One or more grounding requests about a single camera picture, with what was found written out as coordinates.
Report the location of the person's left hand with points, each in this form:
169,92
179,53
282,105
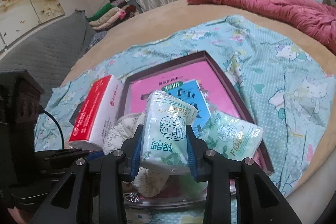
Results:
20,216

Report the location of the Hello Kitty blue bedsheet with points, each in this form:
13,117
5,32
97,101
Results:
283,87

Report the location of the grey sofa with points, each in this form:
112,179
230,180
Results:
50,53

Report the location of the stack of folded blankets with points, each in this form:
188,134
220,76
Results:
113,13

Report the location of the small black box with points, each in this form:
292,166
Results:
75,114

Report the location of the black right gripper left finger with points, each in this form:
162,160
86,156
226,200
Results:
71,199

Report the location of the wall painting panels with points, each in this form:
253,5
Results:
19,17

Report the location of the red white tissue pack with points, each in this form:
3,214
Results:
97,114

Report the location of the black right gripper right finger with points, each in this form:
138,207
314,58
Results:
258,199

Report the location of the white floral neck pillow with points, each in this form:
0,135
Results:
147,183

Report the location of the green floral tissue pack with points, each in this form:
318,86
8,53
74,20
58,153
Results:
164,144

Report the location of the pink quilt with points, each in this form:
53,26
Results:
308,16

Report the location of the round beige bed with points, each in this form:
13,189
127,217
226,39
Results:
164,21

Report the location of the leopard print scrunchie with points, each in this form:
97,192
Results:
132,197

